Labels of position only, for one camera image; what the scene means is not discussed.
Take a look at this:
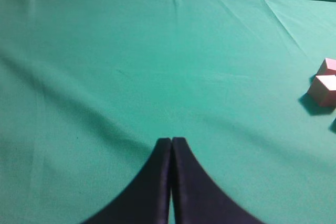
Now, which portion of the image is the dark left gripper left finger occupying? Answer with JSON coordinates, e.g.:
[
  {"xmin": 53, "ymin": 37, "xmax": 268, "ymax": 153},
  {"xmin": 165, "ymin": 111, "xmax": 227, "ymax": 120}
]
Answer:
[{"xmin": 84, "ymin": 138, "xmax": 171, "ymax": 224}]

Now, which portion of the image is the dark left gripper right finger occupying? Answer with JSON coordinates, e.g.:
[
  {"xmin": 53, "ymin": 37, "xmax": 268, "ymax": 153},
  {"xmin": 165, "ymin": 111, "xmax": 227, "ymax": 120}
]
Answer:
[{"xmin": 171, "ymin": 137, "xmax": 262, "ymax": 223}]

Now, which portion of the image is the pink wooden cube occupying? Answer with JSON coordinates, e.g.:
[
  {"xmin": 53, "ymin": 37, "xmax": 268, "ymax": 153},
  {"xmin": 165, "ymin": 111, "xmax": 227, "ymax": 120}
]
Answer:
[
  {"xmin": 307, "ymin": 74, "xmax": 335, "ymax": 107},
  {"xmin": 316, "ymin": 58, "xmax": 336, "ymax": 76}
]

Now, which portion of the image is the green cloth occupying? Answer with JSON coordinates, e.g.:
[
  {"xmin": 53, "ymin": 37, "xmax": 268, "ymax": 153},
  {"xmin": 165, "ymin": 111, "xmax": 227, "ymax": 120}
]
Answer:
[{"xmin": 1, "ymin": 0, "xmax": 335, "ymax": 223}]

